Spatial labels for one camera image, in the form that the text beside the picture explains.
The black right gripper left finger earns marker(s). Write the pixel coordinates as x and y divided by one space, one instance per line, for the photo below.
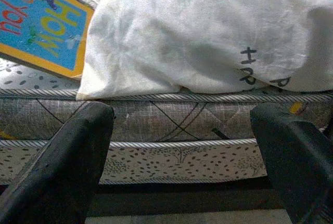
65 172

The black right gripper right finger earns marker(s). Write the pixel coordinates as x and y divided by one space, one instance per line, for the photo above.
299 169

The blue yellow-bordered book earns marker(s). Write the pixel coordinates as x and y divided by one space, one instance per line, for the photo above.
39 26

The white lettered pillow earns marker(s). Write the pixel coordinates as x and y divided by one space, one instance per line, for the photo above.
182 39

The grey quilted mattress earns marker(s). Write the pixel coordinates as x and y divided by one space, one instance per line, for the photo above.
166 120

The dark bed base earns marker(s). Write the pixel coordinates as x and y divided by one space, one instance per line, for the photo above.
182 195

